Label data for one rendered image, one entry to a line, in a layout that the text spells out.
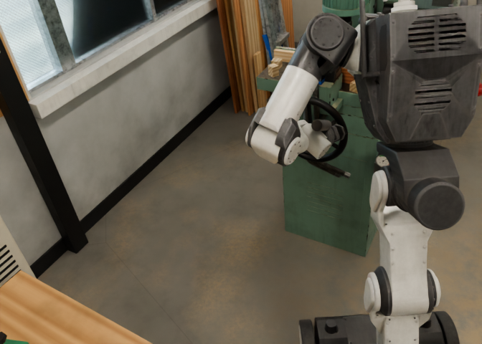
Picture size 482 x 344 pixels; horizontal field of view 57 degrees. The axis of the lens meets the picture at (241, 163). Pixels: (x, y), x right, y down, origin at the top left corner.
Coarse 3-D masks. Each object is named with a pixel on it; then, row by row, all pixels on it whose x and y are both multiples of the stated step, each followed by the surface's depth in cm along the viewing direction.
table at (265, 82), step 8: (264, 72) 194; (280, 72) 193; (264, 80) 191; (272, 80) 189; (264, 88) 193; (272, 88) 191; (344, 88) 177; (344, 96) 176; (352, 96) 174; (336, 104) 173; (344, 104) 178; (352, 104) 176; (320, 112) 174
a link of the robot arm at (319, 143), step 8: (320, 120) 133; (328, 120) 140; (304, 128) 136; (312, 128) 134; (320, 128) 133; (328, 128) 139; (312, 136) 135; (320, 136) 135; (328, 136) 141; (312, 144) 134; (320, 144) 134; (328, 144) 134; (312, 152) 135; (320, 152) 133
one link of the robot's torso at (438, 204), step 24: (384, 144) 120; (432, 144) 114; (408, 168) 105; (432, 168) 104; (456, 168) 104; (408, 192) 104; (432, 192) 99; (456, 192) 99; (432, 216) 100; (456, 216) 100
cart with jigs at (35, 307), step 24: (0, 288) 159; (24, 288) 158; (48, 288) 157; (0, 312) 151; (24, 312) 150; (48, 312) 149; (72, 312) 148; (96, 312) 147; (0, 336) 130; (24, 336) 143; (48, 336) 142; (72, 336) 141; (96, 336) 140; (120, 336) 139
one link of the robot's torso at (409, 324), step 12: (372, 276) 131; (372, 288) 130; (372, 300) 130; (372, 312) 136; (384, 324) 137; (396, 324) 136; (408, 324) 136; (420, 324) 139; (384, 336) 138; (396, 336) 137; (408, 336) 137
